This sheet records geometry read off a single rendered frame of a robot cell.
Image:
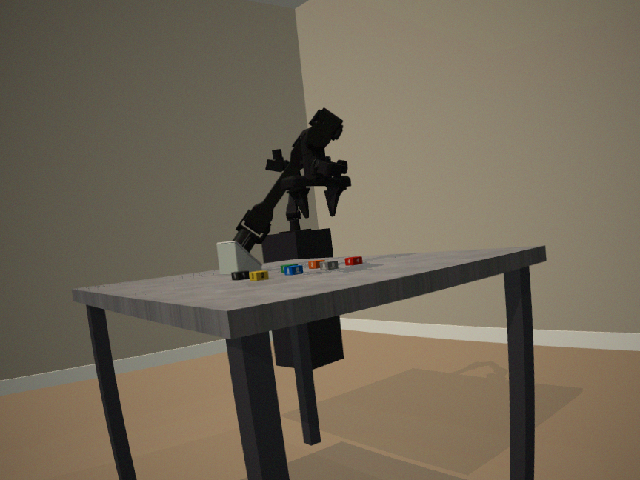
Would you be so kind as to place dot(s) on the red block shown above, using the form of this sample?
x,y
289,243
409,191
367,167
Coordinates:
x,y
353,260

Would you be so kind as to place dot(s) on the blue block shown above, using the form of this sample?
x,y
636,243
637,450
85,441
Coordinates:
x,y
293,270

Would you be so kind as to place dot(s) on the yellow block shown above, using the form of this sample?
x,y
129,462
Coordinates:
x,y
258,276

